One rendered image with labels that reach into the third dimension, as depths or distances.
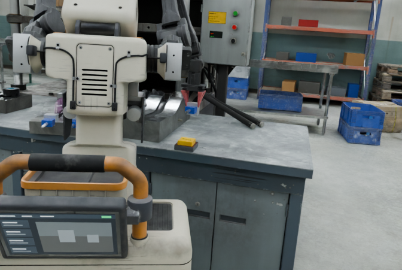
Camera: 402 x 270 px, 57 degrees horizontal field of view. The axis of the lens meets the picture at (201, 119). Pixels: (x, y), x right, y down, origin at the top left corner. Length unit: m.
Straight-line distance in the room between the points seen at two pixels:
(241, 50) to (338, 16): 5.99
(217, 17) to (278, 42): 5.87
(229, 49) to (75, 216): 1.74
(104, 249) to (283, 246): 0.95
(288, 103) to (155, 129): 3.87
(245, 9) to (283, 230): 1.30
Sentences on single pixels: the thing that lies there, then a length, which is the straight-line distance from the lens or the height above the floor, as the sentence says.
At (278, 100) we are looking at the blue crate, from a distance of 5.29.
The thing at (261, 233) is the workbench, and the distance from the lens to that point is 1.63.
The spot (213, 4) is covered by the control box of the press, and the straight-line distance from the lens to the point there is 2.35.
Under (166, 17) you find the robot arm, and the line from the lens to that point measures 1.31.
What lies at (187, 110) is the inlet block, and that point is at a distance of 1.57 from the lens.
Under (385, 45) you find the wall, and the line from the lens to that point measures 8.35.
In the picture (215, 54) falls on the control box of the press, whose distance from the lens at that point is 2.35.
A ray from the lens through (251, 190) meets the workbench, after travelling 1.55.
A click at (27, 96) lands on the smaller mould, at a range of 2.23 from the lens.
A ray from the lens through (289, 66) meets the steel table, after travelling 5.05.
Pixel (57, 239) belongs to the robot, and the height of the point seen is 0.85.
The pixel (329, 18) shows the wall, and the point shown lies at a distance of 8.19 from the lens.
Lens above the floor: 1.27
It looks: 13 degrees down
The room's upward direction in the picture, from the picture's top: 4 degrees clockwise
